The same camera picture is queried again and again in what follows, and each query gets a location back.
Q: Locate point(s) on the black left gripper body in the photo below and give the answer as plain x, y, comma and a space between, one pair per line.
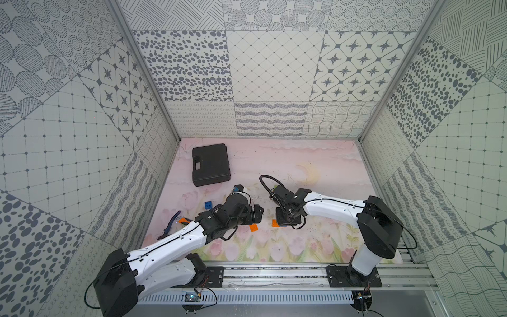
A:
255, 214

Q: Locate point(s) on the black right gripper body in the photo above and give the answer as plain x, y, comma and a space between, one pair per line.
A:
286, 218

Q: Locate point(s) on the blue square lego brick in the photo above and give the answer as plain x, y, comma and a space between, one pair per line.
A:
208, 205

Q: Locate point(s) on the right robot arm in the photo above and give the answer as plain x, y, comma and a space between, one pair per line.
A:
380, 228

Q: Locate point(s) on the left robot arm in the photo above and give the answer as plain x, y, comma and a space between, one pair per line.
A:
126, 277

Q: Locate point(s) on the large orange lego brick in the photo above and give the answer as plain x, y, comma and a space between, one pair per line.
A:
184, 221

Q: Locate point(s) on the black plastic case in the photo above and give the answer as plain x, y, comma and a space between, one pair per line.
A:
210, 165

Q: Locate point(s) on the green circuit board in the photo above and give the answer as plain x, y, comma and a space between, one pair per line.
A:
192, 297

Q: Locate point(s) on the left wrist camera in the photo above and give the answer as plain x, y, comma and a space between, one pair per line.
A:
238, 188

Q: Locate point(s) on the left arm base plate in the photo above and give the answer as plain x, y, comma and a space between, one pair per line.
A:
212, 278

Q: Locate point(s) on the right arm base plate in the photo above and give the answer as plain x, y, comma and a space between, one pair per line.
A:
340, 276

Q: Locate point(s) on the aluminium front rail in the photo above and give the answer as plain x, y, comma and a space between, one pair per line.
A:
281, 278

